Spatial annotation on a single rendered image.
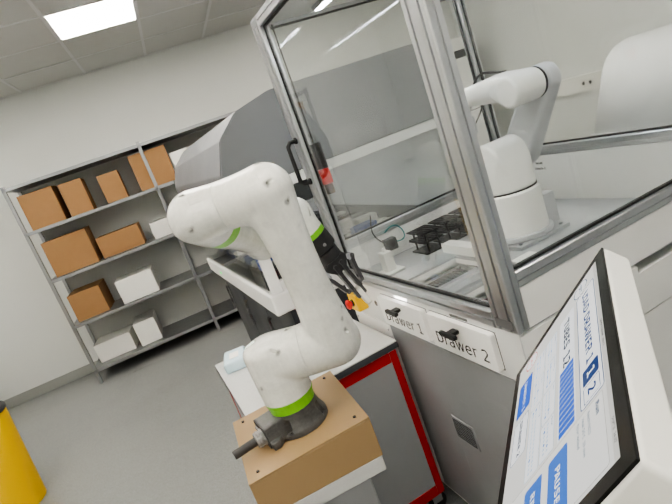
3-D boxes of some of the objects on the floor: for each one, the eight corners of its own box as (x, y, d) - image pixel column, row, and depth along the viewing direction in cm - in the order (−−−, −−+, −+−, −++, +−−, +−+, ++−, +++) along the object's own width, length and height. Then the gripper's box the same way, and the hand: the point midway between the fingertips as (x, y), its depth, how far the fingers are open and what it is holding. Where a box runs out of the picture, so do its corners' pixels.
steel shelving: (100, 384, 490) (-1, 188, 444) (106, 366, 536) (15, 187, 490) (421, 241, 576) (365, 64, 530) (403, 236, 622) (349, 74, 576)
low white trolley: (328, 600, 181) (248, 421, 163) (277, 505, 238) (214, 365, 220) (455, 508, 200) (396, 339, 183) (380, 441, 257) (330, 307, 239)
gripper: (333, 234, 163) (377, 286, 171) (305, 262, 160) (350, 314, 168) (343, 235, 156) (388, 289, 164) (313, 265, 153) (360, 319, 161)
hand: (362, 294), depth 165 cm, fingers closed
